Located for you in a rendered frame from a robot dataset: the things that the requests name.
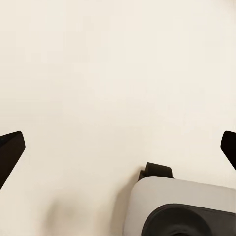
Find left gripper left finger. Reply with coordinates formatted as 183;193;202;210
0;131;26;190

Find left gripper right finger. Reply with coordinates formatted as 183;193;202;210
220;130;236;170

